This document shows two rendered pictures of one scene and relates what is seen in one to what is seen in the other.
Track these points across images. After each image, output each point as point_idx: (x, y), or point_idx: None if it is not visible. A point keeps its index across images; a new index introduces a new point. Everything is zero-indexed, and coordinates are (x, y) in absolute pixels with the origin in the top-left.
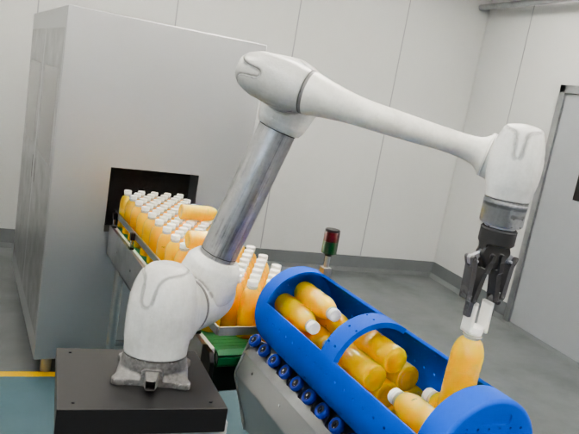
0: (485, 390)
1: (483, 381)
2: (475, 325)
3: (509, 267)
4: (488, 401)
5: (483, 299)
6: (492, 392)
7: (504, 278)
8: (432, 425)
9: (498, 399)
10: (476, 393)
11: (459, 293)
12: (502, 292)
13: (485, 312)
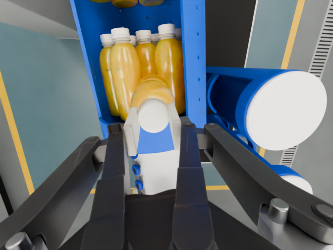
0: (155, 136)
1: (186, 94)
2: (153, 119)
3: (253, 220)
4: (145, 153)
5: (173, 124)
6: (161, 139)
7: (227, 177)
8: (102, 129)
9: (158, 151)
10: (141, 140)
11: (83, 142)
12: (210, 159)
13: (171, 129)
